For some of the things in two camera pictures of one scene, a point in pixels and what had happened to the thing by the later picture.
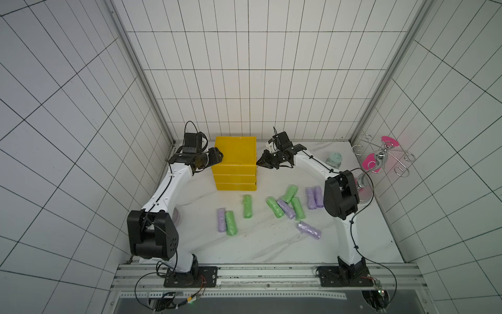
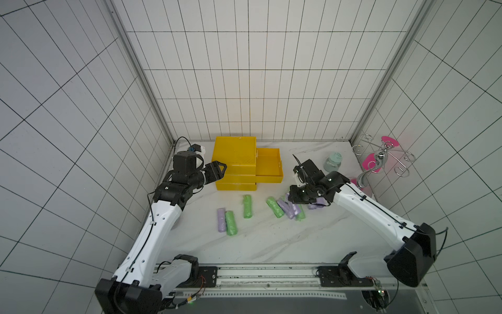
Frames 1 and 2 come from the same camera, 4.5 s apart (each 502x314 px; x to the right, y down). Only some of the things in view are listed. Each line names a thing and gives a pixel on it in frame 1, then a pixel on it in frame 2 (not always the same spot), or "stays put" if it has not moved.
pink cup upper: x=386 y=139 stays put
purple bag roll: x=221 y=218 stays put
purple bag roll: x=310 y=230 to x=297 y=207
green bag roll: x=299 y=210 stays put
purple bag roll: x=287 y=209 stays put
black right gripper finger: x=265 y=159 to x=298 y=195
